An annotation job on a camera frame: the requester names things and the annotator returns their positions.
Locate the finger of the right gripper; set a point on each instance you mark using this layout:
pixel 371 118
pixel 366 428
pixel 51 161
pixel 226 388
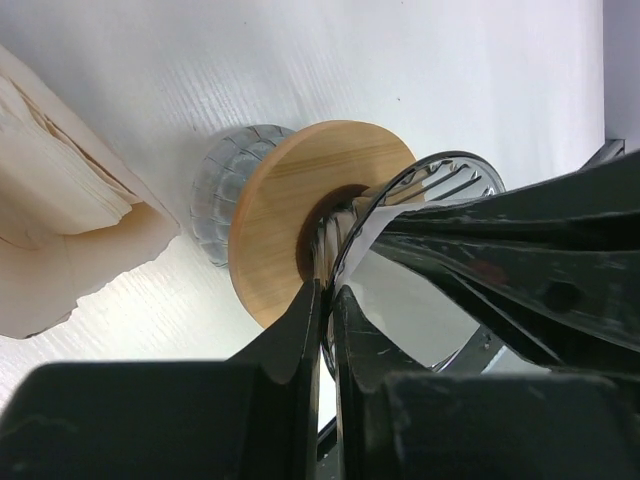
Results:
pixel 552 269

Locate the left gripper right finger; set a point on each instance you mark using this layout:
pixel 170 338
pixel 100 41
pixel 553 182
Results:
pixel 364 354

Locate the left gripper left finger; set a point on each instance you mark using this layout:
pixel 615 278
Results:
pixel 291 344

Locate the grey glass server carafe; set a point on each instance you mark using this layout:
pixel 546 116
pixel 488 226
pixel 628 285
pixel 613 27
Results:
pixel 219 182

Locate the orange filter box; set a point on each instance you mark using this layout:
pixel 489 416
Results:
pixel 73 216

